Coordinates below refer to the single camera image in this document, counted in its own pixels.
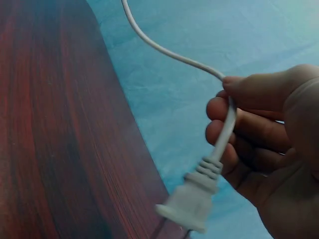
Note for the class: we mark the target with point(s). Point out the person's right hand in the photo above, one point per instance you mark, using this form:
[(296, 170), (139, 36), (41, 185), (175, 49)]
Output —
[(279, 154)]

